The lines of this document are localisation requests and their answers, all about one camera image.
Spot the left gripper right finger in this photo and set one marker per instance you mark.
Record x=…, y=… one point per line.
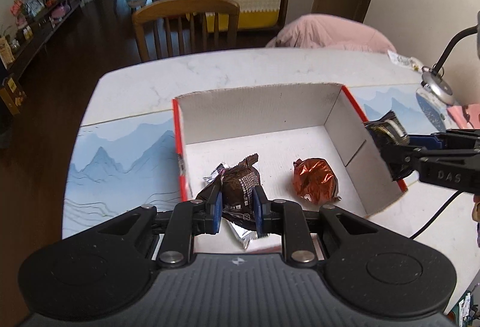
x=296, y=226

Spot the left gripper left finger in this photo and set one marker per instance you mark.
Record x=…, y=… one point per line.
x=162, y=238

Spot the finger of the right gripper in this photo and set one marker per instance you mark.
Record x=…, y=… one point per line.
x=402, y=159
x=447, y=140

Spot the dark brown snack packet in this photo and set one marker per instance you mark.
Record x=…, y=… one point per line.
x=231, y=190

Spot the black gold snack packet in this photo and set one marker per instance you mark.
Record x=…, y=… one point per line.
x=387, y=130

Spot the pink paper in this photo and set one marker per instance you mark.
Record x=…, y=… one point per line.
x=466, y=117

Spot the copper foil snack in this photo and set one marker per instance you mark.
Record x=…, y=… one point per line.
x=315, y=181

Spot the silver desk lamp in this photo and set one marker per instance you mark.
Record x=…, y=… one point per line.
x=432, y=77

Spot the white wrapper on table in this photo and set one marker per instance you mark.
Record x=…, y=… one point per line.
x=409, y=63

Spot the blue mountain table mat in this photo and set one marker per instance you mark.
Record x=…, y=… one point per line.
x=119, y=165

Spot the red cardboard box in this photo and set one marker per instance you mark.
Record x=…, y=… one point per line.
x=283, y=123

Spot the pink jacket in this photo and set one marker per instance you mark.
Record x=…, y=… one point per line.
x=323, y=31

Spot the yellow cardboard box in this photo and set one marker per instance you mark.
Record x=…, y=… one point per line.
x=12, y=95

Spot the wooden dining chair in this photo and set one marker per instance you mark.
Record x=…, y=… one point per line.
x=188, y=19

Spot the dark tv cabinet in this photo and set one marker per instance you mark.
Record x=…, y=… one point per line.
x=44, y=27

